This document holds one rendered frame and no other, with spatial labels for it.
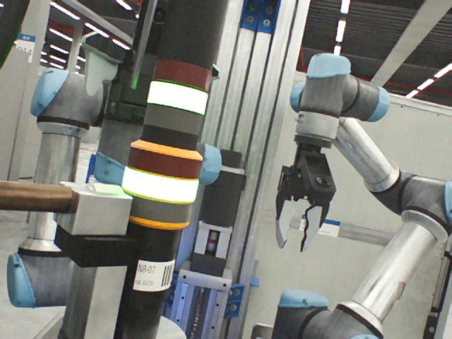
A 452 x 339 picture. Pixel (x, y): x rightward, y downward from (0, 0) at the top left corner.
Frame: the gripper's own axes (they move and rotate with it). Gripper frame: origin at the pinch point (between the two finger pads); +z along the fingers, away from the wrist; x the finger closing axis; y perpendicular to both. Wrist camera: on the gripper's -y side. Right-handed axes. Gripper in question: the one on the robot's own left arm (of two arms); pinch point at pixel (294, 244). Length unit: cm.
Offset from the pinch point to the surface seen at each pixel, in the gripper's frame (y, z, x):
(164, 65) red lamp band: -52, -19, 26
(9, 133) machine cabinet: 398, 21, 200
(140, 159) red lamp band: -52, -14, 26
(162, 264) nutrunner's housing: -52, -8, 24
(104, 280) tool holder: -54, -7, 27
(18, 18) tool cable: -56, -19, 32
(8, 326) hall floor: 234, 143, 116
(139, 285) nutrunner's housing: -52, -7, 25
